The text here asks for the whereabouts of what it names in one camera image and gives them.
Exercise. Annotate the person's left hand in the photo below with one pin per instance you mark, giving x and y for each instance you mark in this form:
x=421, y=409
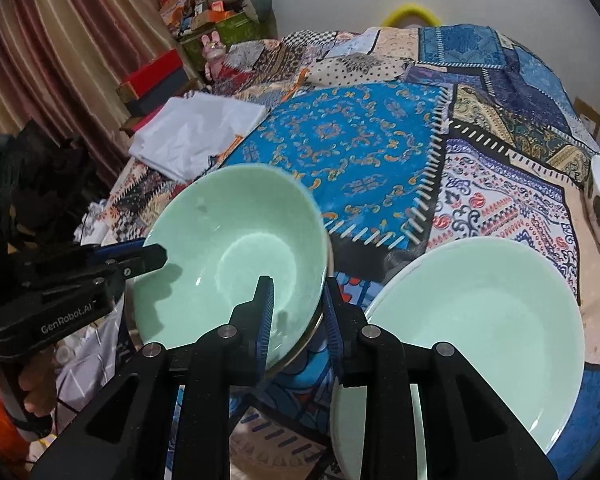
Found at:
x=40, y=385

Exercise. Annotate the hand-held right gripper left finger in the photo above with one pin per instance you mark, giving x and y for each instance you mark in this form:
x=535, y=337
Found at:
x=265, y=310

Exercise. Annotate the light green bowl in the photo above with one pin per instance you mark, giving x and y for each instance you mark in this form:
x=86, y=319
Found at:
x=220, y=230

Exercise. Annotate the large white plate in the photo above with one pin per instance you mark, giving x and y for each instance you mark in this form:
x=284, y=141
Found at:
x=341, y=425

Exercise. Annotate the white crumpled cloth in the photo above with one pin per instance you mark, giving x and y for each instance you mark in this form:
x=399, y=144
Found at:
x=190, y=130

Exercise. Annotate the green box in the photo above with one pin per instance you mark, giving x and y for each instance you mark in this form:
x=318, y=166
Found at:
x=230, y=29

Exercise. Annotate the brown cardboard box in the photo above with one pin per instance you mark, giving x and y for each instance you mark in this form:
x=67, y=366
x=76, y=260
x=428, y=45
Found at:
x=587, y=116

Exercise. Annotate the red box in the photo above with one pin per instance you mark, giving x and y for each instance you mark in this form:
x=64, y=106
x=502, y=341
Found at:
x=155, y=70

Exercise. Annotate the pink bunny toy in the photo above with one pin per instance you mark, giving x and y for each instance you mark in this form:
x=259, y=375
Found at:
x=214, y=51

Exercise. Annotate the patchwork printed tablecloth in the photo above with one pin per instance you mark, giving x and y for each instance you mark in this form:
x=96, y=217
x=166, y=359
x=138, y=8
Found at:
x=380, y=160

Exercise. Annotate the light green plate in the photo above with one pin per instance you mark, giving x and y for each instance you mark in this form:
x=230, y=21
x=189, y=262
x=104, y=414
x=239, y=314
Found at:
x=480, y=320

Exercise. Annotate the dark grey box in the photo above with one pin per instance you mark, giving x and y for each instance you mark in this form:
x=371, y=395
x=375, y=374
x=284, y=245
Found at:
x=162, y=96

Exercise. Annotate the striped brown curtain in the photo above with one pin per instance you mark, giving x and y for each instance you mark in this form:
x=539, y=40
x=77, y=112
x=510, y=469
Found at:
x=55, y=60

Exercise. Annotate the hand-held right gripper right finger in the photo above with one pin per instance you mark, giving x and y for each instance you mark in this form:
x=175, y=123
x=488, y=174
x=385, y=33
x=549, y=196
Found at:
x=332, y=321

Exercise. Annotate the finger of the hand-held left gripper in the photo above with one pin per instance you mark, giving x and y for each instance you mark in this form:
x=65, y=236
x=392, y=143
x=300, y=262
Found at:
x=140, y=260
x=120, y=249

